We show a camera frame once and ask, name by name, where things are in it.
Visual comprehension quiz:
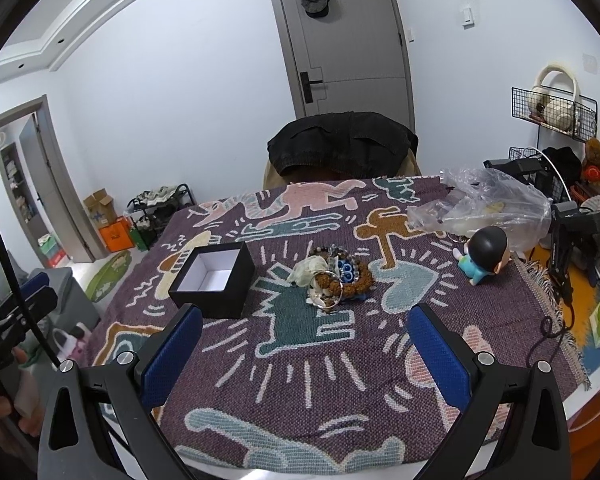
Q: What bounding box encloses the cream fabric jewelry pouch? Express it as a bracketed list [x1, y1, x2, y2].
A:
[287, 255, 329, 287]

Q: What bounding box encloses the person's left hand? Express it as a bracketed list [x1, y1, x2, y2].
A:
[0, 370, 44, 448]

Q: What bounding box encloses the pink tote bag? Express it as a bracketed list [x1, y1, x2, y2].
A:
[52, 322, 92, 362]

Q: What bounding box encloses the black open gift box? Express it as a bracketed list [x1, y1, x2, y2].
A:
[169, 242, 256, 320]

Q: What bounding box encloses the green oval floor mat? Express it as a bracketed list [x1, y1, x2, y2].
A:
[85, 250, 132, 302]

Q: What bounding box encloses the black-haired boy figurine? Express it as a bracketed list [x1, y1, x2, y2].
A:
[452, 226, 510, 286]

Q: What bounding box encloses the orange paper bag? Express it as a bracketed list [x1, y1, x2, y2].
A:
[98, 217, 134, 252]

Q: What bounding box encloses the patterned purple woven blanket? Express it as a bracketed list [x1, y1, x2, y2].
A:
[84, 178, 586, 476]

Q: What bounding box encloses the black shoe rack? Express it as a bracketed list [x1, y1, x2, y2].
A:
[124, 183, 196, 249]

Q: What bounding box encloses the cardboard box by rack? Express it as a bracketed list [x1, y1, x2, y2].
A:
[83, 188, 118, 228]

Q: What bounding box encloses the clear plastic bag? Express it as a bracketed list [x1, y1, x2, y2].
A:
[406, 168, 552, 252]

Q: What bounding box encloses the black tripod stand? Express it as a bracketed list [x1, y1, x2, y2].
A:
[547, 202, 600, 304]

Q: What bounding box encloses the brown plush toy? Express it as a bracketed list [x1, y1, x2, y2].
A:
[581, 138, 600, 186]

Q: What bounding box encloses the white handbag in basket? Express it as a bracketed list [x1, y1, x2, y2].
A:
[528, 63, 581, 131]

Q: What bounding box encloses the grey door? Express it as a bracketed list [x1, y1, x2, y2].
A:
[272, 0, 415, 128]

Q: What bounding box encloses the black cable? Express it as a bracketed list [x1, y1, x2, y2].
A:
[0, 201, 63, 371]

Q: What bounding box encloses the blue bead bracelet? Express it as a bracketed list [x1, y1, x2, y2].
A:
[329, 253, 361, 286]

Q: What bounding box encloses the black door handle lock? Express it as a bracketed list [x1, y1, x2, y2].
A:
[299, 72, 324, 104]

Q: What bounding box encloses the black wire wall basket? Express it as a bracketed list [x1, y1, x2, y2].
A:
[510, 86, 598, 159]

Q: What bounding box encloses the white wall switch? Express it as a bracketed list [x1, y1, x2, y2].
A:
[462, 4, 476, 28]

